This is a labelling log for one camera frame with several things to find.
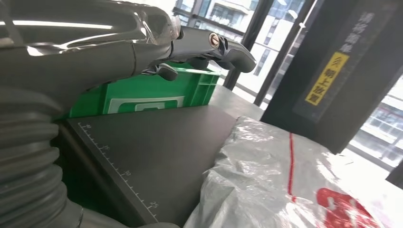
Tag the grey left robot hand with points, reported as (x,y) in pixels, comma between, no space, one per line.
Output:
(78,53)

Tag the white plastic mailer package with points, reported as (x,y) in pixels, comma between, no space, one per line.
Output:
(252,176)

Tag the green plastic crate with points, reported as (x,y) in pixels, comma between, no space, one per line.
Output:
(189,91)

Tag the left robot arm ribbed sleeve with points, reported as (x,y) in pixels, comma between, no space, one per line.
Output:
(28,163)

